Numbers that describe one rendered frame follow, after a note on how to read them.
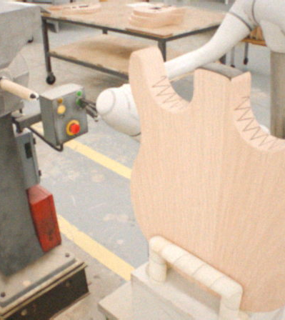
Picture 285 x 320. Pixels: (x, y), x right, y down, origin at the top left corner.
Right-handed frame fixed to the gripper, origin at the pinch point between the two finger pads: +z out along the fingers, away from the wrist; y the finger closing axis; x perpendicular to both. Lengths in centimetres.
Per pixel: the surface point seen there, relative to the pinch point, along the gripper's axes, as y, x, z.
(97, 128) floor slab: 122, -107, 150
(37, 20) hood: -31, 42, -23
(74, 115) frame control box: -3.1, -4.9, 4.0
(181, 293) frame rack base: -48, 3, -87
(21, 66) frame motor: -22.3, 20.6, 5.9
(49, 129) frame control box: -12.6, -8.7, 8.4
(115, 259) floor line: 21, -107, 16
